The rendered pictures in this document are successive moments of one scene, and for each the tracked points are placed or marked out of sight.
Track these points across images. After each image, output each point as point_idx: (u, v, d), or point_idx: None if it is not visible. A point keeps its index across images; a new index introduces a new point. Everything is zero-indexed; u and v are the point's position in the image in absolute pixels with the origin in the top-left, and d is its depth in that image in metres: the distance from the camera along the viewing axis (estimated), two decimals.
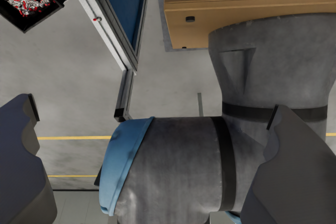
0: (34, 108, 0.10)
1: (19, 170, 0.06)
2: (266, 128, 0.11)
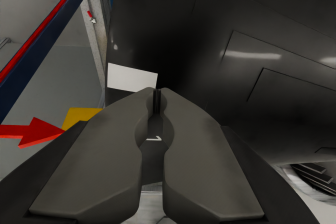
0: (154, 102, 0.11)
1: (123, 157, 0.07)
2: (157, 113, 0.12)
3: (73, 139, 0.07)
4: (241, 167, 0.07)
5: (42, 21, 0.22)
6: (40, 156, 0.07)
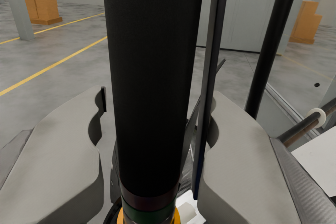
0: (104, 100, 0.11)
1: (80, 157, 0.07)
2: None
3: (19, 151, 0.07)
4: (287, 184, 0.06)
5: None
6: None
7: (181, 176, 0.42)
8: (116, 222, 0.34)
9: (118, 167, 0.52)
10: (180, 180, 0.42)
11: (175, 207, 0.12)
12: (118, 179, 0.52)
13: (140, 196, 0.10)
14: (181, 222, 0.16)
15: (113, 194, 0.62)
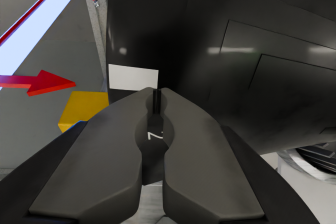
0: (154, 102, 0.11)
1: (123, 157, 0.07)
2: (157, 113, 0.12)
3: (73, 139, 0.07)
4: (241, 167, 0.07)
5: None
6: (40, 156, 0.07)
7: None
8: None
9: None
10: None
11: None
12: None
13: None
14: None
15: None
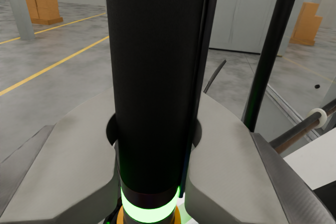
0: None
1: (97, 156, 0.07)
2: None
3: (40, 145, 0.07)
4: (269, 176, 0.07)
5: None
6: (4, 167, 0.06)
7: None
8: None
9: None
10: None
11: (175, 205, 0.12)
12: None
13: (140, 193, 0.10)
14: (181, 220, 0.16)
15: None
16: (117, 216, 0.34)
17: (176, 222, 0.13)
